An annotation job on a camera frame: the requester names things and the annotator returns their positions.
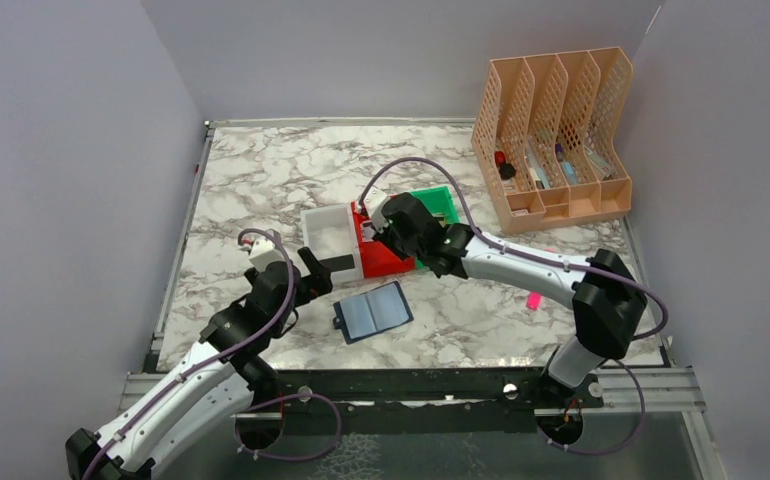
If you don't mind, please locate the white plastic bin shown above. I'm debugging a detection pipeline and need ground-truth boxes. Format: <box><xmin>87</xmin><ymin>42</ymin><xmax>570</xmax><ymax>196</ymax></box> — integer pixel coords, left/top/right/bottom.
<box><xmin>300</xmin><ymin>203</ymin><xmax>363</xmax><ymax>284</ymax></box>

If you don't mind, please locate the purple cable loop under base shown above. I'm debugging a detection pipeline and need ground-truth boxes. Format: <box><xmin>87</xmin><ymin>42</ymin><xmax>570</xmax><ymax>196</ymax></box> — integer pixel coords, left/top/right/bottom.
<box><xmin>233</xmin><ymin>390</ymin><xmax>345</xmax><ymax>462</ymax></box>

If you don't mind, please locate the pink highlighter pen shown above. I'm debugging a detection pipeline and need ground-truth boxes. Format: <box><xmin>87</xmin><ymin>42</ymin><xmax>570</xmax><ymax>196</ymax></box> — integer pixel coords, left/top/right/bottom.
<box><xmin>525</xmin><ymin>250</ymin><xmax>556</xmax><ymax>313</ymax></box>

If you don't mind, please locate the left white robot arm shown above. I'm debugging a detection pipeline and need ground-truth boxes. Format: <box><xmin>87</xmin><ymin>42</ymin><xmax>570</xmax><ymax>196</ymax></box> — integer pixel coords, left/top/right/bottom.
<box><xmin>65</xmin><ymin>241</ymin><xmax>333</xmax><ymax>479</ymax></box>

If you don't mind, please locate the clear pen pack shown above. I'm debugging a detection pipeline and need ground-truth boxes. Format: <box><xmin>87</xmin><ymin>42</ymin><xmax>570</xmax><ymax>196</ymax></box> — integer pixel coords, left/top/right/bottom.
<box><xmin>525</xmin><ymin>141</ymin><xmax>550</xmax><ymax>190</ymax></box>

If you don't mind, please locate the navy blue card holder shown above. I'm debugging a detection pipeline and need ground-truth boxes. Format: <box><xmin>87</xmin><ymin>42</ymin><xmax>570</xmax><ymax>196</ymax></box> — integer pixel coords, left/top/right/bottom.
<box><xmin>332</xmin><ymin>281</ymin><xmax>414</xmax><ymax>344</ymax></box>

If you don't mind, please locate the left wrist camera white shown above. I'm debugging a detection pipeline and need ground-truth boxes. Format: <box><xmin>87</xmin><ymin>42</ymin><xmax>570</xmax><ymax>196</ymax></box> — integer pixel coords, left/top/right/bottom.
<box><xmin>242</xmin><ymin>238</ymin><xmax>284</xmax><ymax>272</ymax></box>

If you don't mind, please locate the grey stapler in rack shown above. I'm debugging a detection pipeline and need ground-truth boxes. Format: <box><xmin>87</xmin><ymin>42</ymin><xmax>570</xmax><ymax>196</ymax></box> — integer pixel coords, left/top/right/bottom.
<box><xmin>583</xmin><ymin>145</ymin><xmax>616</xmax><ymax>180</ymax></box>

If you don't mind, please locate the red plastic bin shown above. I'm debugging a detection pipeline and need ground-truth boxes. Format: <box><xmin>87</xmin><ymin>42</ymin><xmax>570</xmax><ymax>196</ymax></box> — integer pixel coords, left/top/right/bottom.
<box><xmin>350</xmin><ymin>202</ymin><xmax>416</xmax><ymax>279</ymax></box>

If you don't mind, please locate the red black stamp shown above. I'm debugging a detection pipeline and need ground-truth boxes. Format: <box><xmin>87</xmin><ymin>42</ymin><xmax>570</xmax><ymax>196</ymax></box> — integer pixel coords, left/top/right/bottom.
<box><xmin>494</xmin><ymin>150</ymin><xmax>517</xmax><ymax>181</ymax></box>

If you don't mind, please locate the green plastic bin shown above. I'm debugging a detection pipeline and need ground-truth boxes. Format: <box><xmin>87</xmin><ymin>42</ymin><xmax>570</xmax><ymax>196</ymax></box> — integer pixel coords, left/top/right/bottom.
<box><xmin>410</xmin><ymin>186</ymin><xmax>460</xmax><ymax>227</ymax></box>

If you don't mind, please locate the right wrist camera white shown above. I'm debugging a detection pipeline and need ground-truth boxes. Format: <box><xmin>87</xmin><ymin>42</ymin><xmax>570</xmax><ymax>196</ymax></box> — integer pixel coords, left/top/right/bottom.
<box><xmin>355</xmin><ymin>187</ymin><xmax>390</xmax><ymax>232</ymax></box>

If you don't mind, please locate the peach file organizer rack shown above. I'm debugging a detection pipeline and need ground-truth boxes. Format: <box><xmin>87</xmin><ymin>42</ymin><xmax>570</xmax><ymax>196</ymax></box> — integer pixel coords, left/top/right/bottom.
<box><xmin>471</xmin><ymin>47</ymin><xmax>633</xmax><ymax>234</ymax></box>

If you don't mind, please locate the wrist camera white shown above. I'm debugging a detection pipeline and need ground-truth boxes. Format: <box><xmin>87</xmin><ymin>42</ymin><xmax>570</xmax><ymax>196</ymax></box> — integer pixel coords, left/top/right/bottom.
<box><xmin>355</xmin><ymin>187</ymin><xmax>390</xmax><ymax>232</ymax></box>
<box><xmin>242</xmin><ymin>238</ymin><xmax>284</xmax><ymax>272</ymax></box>

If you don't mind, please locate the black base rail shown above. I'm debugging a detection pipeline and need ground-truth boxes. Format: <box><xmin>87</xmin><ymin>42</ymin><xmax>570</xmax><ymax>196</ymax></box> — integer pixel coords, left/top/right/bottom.
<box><xmin>126</xmin><ymin>354</ymin><xmax>704</xmax><ymax>439</ymax></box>

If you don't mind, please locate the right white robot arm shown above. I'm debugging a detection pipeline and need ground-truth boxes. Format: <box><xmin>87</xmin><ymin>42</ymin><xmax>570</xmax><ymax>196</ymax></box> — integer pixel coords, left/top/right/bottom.
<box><xmin>361</xmin><ymin>192</ymin><xmax>648</xmax><ymax>407</ymax></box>

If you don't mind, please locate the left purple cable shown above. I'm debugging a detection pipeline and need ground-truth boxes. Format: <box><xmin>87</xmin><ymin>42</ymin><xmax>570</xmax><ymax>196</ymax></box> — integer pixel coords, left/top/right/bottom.
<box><xmin>80</xmin><ymin>228</ymin><xmax>297</xmax><ymax>480</ymax></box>

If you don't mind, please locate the black card in white bin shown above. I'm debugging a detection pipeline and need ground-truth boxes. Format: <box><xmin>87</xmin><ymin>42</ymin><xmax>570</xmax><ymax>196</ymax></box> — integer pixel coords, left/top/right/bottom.
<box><xmin>322</xmin><ymin>254</ymin><xmax>356</xmax><ymax>272</ymax></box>

